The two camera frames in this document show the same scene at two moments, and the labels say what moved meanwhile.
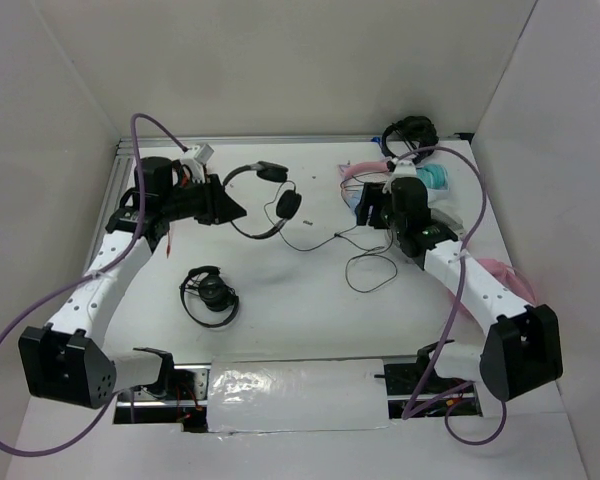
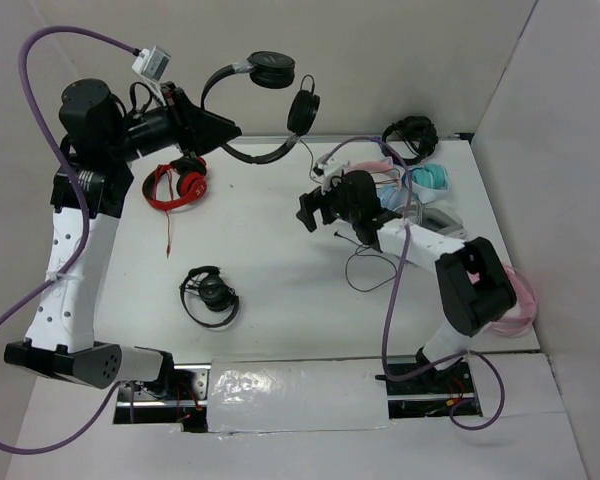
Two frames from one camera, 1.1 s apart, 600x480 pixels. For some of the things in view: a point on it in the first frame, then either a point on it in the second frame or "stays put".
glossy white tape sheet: x=296 y=394 stays put
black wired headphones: x=287 y=203 to x=269 y=70
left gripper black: x=218 y=206 to x=193 y=129
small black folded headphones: x=210 y=285 stays put
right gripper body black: x=382 y=205 to x=343 y=210
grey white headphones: x=454 y=222 stays put
